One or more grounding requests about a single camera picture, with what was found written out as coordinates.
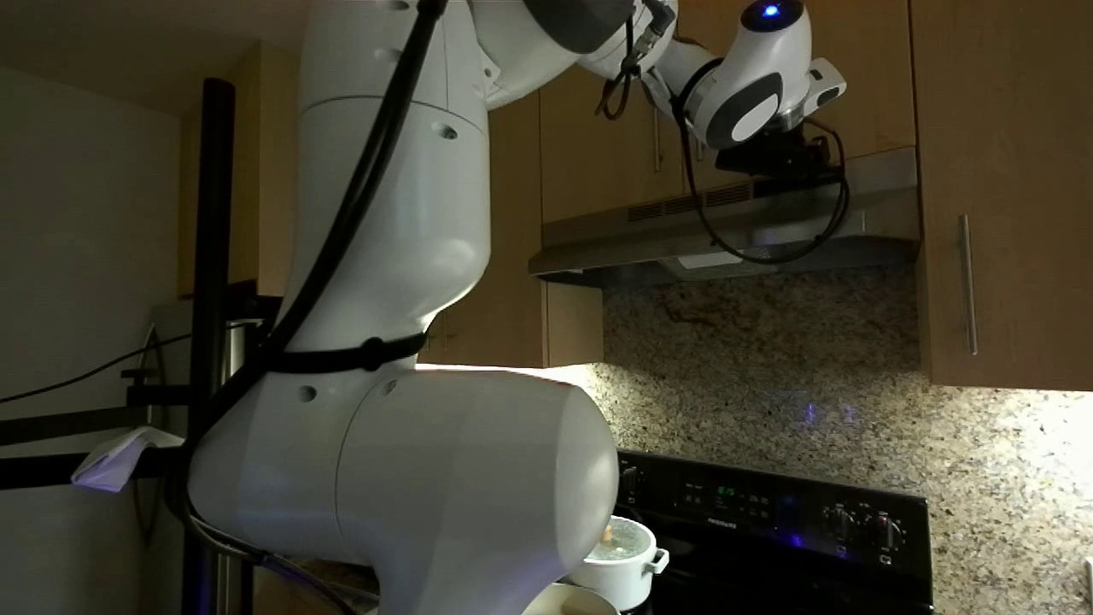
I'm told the stainless steel range hood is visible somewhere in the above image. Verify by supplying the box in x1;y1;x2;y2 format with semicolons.
526;147;924;287

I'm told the black metal stand frame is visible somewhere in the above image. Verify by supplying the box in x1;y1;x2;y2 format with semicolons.
0;76;284;615

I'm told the metal bar cabinet handle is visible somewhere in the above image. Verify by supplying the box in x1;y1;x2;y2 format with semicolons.
955;213;979;357

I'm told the black electric stove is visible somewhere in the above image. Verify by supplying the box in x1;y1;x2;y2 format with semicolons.
613;447;937;615

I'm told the short wooden wall cabinet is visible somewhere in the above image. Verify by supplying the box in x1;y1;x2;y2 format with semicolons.
533;0;924;224

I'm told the stainless pressure cooker black lid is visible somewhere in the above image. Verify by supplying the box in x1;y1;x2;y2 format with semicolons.
220;291;284;390

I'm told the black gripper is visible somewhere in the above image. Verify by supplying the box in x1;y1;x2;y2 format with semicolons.
746;124;854;187

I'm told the small white pot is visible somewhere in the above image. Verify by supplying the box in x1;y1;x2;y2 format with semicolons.
567;512;673;612

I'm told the tall wooden wall cabinet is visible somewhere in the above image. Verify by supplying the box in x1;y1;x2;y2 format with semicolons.
414;78;609;369
908;0;1093;393

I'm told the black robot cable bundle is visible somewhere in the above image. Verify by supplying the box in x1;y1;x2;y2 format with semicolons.
165;0;854;615

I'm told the black cable strap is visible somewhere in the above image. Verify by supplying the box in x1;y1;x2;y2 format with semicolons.
263;332;427;384

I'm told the thin black wire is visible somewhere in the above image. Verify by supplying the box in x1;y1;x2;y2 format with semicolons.
0;329;198;411

